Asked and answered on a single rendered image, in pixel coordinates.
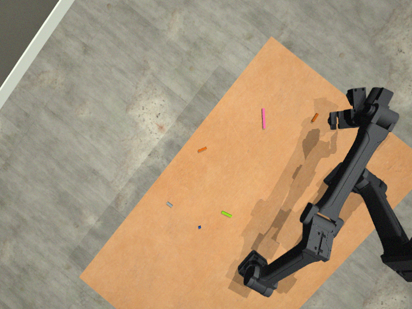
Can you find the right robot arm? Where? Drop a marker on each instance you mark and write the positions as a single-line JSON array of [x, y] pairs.
[[397, 253]]

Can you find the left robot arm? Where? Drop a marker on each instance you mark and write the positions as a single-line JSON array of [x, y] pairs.
[[376, 120]]

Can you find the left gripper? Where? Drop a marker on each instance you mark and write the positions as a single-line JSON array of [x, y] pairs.
[[332, 121]]

